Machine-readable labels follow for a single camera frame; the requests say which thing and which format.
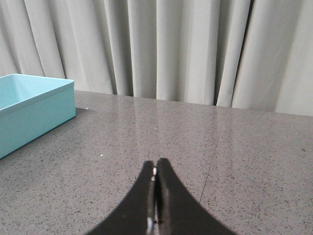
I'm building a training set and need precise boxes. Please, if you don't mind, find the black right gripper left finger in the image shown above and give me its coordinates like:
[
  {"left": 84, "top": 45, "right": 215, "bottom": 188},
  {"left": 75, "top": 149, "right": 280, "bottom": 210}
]
[{"left": 87, "top": 161, "right": 156, "bottom": 235}]

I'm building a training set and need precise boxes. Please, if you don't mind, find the light blue storage box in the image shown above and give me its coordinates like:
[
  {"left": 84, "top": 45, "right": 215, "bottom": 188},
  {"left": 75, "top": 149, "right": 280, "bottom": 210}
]
[{"left": 0, "top": 74, "right": 76, "bottom": 158}]

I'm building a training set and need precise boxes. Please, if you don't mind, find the grey pleated curtain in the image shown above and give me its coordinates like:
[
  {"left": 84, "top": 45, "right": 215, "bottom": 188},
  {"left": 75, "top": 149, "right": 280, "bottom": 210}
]
[{"left": 0, "top": 0, "right": 313, "bottom": 116}]

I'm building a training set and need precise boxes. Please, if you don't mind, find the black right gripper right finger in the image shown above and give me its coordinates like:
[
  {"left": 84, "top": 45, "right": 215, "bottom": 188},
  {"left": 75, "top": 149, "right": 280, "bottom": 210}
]
[{"left": 156, "top": 158, "right": 234, "bottom": 235}]

